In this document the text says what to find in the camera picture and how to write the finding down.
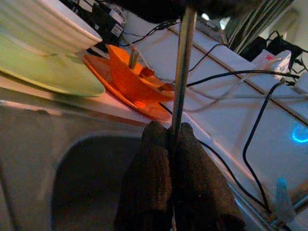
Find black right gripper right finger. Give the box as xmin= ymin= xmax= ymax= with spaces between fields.
xmin=172 ymin=122 xmax=246 ymax=231

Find stainless steel sink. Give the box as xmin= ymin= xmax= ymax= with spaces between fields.
xmin=0 ymin=100 xmax=289 ymax=231

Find grey pleated curtain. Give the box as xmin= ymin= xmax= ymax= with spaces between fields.
xmin=227 ymin=0 xmax=295 ymax=52

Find metal spoon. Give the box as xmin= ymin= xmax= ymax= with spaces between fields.
xmin=128 ymin=45 xmax=154 ymax=77
xmin=103 ymin=0 xmax=265 ymax=157

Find black power strip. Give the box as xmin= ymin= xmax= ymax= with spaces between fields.
xmin=60 ymin=0 xmax=126 ymax=45

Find orange bowl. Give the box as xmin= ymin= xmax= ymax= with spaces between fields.
xmin=107 ymin=44 xmax=176 ymax=102

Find orange plate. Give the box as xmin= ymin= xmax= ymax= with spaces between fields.
xmin=83 ymin=54 xmax=176 ymax=121

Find white ribbed bowl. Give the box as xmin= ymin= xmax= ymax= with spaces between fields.
xmin=0 ymin=0 xmax=103 ymax=57

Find white cable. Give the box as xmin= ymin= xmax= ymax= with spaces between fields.
xmin=185 ymin=72 xmax=284 ymax=114

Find thin black cable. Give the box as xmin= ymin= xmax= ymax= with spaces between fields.
xmin=187 ymin=69 xmax=300 ymax=87
xmin=242 ymin=78 xmax=287 ymax=214
xmin=158 ymin=102 xmax=272 ymax=214

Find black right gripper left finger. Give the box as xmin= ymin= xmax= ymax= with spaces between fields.
xmin=115 ymin=121 xmax=173 ymax=231

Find light green plate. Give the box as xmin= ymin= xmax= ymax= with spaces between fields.
xmin=0 ymin=32 xmax=106 ymax=98

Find white power strip red switch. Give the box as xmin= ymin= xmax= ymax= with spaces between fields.
xmin=251 ymin=49 xmax=293 ymax=75

